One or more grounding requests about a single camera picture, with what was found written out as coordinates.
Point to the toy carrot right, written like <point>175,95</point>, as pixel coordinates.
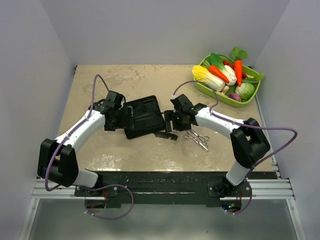
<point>238,55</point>

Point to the toy green cabbage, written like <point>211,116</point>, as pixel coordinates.
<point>245,90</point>

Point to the toy carrot left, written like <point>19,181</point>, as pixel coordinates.
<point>215,71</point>

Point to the toy purple onion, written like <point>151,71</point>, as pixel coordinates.
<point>235,97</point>

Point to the toy mushroom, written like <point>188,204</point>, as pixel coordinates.
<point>225,90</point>

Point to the toy bok choy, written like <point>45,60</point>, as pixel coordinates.
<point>229,78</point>

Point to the silver scissors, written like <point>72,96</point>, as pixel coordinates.
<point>203,145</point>
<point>194,134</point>

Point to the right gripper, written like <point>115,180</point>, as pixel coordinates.
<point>170,115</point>

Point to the aluminium rail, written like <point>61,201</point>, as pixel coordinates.
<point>262,189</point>

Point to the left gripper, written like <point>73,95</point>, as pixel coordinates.
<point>126,121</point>

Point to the toy napa cabbage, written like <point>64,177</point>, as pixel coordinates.
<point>201,74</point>

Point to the black tool case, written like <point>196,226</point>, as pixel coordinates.
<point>147,117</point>

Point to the silver scissors upper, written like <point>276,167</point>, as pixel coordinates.
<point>194,134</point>

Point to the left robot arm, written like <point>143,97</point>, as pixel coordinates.
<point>57,160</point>

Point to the black handled comb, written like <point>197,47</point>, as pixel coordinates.
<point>165,135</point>

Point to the green vegetable tray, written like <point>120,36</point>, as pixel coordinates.
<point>253,78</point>

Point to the toy red chili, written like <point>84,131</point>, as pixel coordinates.
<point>231,69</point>

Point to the toy carrot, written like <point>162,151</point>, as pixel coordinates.
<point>215,71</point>
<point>238,55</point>

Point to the silver scissors lower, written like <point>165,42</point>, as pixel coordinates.
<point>203,145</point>

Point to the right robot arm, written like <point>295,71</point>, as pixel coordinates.
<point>249,143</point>

